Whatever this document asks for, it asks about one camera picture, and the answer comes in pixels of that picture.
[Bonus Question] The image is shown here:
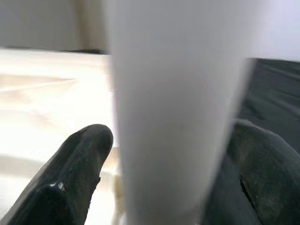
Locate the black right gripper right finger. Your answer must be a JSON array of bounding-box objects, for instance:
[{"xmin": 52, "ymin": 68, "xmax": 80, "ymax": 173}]
[{"xmin": 231, "ymin": 119, "xmax": 300, "ymax": 225}]

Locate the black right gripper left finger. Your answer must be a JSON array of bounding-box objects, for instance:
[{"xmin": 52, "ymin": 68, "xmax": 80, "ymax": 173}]
[{"xmin": 0, "ymin": 123, "xmax": 114, "ymax": 225}]

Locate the white plastic table top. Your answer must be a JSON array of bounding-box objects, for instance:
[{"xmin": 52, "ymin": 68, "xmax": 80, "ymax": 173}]
[{"xmin": 0, "ymin": 46, "xmax": 125, "ymax": 225}]

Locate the white plastic table leg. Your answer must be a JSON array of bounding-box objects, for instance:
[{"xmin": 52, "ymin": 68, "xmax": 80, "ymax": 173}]
[{"xmin": 105, "ymin": 0, "xmax": 272, "ymax": 225}]

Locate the black cloth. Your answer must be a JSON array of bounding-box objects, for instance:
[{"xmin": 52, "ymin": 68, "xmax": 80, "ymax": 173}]
[{"xmin": 67, "ymin": 48, "xmax": 300, "ymax": 225}]

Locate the door frame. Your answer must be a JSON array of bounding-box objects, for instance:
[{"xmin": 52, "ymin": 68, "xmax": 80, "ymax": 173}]
[{"xmin": 74, "ymin": 0, "xmax": 108, "ymax": 51}]

